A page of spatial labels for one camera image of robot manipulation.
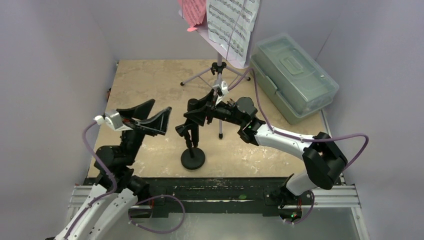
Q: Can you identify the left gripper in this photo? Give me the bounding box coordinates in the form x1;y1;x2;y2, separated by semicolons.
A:
117;99;171;165

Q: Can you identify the black desktop microphone stand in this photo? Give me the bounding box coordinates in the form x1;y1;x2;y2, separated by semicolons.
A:
175;119;206;171

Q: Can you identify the white sheet music page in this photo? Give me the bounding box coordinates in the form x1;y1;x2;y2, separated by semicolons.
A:
206;0;261;66

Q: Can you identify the pink sheet music page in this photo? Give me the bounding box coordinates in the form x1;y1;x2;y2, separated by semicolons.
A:
178;0;207;32

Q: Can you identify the black handheld microphone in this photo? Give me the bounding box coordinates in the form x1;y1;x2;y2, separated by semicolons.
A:
187;98;199;148

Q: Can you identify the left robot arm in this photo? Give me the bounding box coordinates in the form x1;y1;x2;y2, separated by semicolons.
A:
54;99;172;240

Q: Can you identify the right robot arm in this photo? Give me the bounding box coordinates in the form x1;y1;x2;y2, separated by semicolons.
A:
183;90;348;204

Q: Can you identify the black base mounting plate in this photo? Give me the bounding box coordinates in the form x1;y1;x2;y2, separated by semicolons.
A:
82;177;343;219

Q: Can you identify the clear plastic storage box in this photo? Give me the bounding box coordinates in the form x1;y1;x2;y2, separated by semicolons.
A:
250;33;339;125

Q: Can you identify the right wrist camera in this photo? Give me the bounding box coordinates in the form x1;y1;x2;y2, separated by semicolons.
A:
212;80;229;101

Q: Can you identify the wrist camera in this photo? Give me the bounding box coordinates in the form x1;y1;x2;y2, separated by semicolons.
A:
93;110;132;132
212;80;229;101

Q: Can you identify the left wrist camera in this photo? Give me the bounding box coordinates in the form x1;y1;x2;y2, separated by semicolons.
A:
93;110;132;132

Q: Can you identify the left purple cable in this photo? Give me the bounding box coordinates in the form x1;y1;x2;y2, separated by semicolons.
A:
62;120;186;240

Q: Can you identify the purple cable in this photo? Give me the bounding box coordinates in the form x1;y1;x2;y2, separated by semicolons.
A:
226;67;370;226
62;120;186;240

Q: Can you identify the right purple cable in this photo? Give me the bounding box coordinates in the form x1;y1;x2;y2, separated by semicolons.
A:
226;67;370;226

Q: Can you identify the aluminium rail frame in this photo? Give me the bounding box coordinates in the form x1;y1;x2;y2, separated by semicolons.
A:
61;110;370;240

